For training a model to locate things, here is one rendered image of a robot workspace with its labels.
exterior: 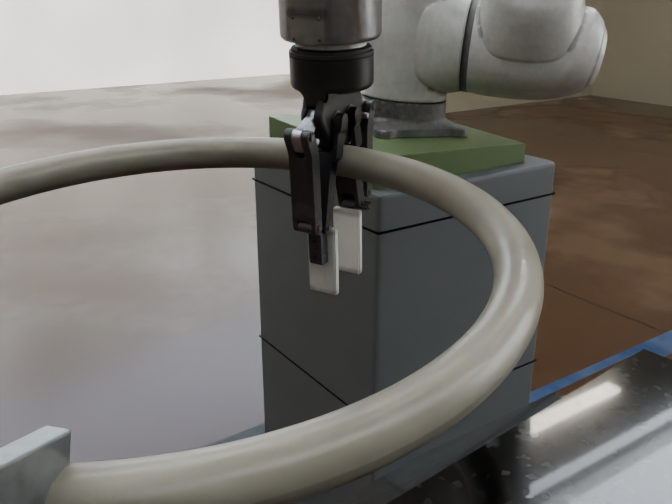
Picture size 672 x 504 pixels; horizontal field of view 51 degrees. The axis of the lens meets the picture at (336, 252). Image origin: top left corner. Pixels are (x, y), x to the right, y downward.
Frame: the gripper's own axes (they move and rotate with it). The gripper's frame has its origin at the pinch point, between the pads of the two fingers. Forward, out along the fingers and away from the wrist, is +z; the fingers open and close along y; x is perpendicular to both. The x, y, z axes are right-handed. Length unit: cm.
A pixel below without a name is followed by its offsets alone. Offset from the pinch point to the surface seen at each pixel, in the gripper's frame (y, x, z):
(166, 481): 41.2, 15.3, -11.0
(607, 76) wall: -742, -81, 127
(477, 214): 9.5, 17.1, -10.5
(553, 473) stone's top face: 22.5, 26.6, -0.8
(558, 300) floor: -185, -9, 100
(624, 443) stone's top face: 17.5, 29.8, -0.5
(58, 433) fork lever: 42.4, 11.3, -12.6
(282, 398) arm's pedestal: -43, -37, 59
